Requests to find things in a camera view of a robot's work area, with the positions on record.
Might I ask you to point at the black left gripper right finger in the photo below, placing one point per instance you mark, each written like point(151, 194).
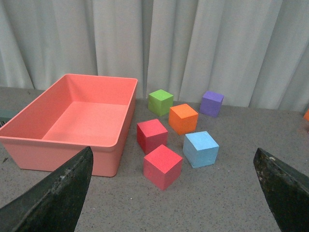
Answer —
point(286, 191)

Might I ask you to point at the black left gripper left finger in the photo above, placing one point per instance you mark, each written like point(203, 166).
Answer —
point(55, 203)

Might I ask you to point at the light blue foam cube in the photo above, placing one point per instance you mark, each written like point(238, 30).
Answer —
point(200, 149)

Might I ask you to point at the pink plastic bin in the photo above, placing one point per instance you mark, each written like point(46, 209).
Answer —
point(75, 112)

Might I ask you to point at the purple foam cube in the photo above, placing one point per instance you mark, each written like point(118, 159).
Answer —
point(211, 103)

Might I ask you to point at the dark red foam cube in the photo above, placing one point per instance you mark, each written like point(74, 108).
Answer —
point(151, 134)

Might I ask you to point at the white curtain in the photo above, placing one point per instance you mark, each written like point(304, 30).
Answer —
point(254, 52)

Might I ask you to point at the green foam cube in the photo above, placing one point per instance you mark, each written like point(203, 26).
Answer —
point(159, 102)

